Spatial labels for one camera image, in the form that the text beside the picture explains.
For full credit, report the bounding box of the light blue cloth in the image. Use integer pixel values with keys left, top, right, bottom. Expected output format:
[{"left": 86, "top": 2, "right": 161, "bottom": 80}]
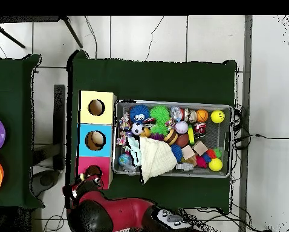
[{"left": 126, "top": 136, "right": 143, "bottom": 167}]

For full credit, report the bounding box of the cream white waffle cloth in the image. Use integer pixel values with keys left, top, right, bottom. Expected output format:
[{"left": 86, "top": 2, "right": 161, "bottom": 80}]
[{"left": 138, "top": 136, "right": 178, "bottom": 185}]

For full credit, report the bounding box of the wooden box with three holes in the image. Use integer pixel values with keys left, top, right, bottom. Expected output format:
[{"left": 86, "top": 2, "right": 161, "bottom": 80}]
[{"left": 74, "top": 90, "right": 117, "bottom": 190}]

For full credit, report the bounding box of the small soccer ball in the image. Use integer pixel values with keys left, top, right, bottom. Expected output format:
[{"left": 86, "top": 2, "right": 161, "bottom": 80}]
[{"left": 131, "top": 122, "right": 145, "bottom": 136}]

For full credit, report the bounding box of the blue spiky ball with eyes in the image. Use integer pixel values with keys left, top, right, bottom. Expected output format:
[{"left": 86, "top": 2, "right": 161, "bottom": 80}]
[{"left": 129, "top": 105, "right": 151, "bottom": 124}]

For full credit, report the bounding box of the large green spiky ball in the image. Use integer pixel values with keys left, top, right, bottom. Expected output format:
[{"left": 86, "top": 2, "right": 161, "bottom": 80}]
[{"left": 149, "top": 105, "right": 170, "bottom": 124}]

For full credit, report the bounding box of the toy hamburger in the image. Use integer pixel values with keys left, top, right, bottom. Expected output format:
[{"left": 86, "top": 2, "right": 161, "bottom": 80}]
[{"left": 163, "top": 129, "right": 178, "bottom": 146}]

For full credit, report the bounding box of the plain wooden cube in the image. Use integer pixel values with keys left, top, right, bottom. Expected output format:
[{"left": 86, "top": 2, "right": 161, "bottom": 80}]
[{"left": 181, "top": 144, "right": 196, "bottom": 160}]

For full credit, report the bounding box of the small orange basketball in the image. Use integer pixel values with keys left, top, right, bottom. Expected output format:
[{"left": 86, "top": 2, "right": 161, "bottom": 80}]
[{"left": 195, "top": 109, "right": 209, "bottom": 123}]

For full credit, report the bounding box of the multicoloured spiky caterpillar toy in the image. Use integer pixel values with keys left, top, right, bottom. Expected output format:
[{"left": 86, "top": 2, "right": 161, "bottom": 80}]
[{"left": 196, "top": 147, "right": 222, "bottom": 169}]

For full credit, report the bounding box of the yellow foam ball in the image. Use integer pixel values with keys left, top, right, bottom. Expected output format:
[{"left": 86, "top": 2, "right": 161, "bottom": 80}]
[{"left": 210, "top": 109, "right": 226, "bottom": 124}]

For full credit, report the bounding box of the black upright panel stand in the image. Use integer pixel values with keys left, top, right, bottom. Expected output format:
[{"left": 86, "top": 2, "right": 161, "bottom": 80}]
[{"left": 31, "top": 84, "right": 66, "bottom": 197}]

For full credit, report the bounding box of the black tripod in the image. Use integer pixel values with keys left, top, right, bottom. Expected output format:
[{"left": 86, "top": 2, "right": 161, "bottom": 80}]
[{"left": 0, "top": 15, "right": 84, "bottom": 49}]

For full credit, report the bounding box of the dark green side tablecloth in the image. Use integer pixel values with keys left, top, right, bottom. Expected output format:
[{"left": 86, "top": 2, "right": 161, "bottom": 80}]
[{"left": 0, "top": 53, "right": 45, "bottom": 210}]

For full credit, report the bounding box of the shallow wire mesh bin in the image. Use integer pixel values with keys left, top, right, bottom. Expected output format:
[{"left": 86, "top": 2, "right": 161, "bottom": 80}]
[{"left": 111, "top": 99, "right": 234, "bottom": 179}]

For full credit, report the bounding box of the thin black floor cable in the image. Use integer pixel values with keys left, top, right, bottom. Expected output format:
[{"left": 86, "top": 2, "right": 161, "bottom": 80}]
[{"left": 145, "top": 15, "right": 165, "bottom": 62}]

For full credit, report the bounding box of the black power cable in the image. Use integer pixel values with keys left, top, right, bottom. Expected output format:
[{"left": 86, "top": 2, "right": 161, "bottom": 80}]
[{"left": 233, "top": 133, "right": 289, "bottom": 140}]

